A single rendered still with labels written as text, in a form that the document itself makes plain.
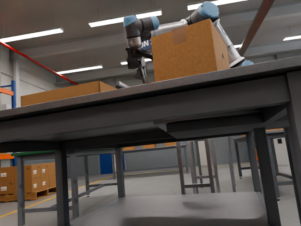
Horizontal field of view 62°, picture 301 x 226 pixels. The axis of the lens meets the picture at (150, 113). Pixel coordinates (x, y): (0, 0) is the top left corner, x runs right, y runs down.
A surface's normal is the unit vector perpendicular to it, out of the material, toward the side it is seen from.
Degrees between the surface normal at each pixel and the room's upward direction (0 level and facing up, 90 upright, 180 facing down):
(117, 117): 90
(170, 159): 90
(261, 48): 90
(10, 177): 90
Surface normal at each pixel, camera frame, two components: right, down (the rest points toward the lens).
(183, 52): -0.47, -0.09
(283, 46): -0.15, -0.14
